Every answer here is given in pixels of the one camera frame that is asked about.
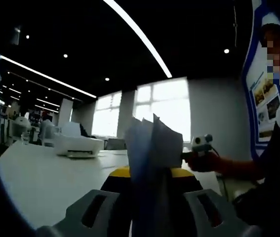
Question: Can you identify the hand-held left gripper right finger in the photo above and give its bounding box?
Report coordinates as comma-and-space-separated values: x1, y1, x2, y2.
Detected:
170, 167, 261, 237

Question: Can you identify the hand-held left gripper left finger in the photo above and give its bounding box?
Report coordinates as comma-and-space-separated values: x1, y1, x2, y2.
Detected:
36, 166, 133, 237

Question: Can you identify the person's right hand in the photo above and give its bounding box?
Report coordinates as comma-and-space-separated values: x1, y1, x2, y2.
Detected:
187, 151, 223, 174

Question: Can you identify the white table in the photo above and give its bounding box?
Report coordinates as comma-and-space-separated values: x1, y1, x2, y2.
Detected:
0, 140, 223, 230

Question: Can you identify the person's dark shirt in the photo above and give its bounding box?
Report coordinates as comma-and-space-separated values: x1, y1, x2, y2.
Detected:
232, 118, 280, 237

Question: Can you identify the grey chair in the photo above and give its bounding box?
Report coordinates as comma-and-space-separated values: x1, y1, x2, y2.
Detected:
105, 138, 127, 150

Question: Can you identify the white printer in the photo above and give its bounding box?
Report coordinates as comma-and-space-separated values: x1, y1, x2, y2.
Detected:
53, 121, 105, 158

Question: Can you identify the white office chair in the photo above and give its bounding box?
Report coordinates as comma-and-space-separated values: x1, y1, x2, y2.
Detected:
40, 120, 56, 148

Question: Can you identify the narrow window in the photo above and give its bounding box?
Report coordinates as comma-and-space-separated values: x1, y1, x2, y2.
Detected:
91, 90, 122, 136

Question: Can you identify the long ceiling light strip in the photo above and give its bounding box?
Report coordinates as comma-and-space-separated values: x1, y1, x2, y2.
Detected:
102, 0, 172, 78

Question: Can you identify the thin ceiling light strip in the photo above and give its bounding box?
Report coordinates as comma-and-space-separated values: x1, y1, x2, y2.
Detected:
0, 54, 97, 99

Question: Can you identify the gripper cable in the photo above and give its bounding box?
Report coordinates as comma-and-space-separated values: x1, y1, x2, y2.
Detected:
211, 145, 230, 198

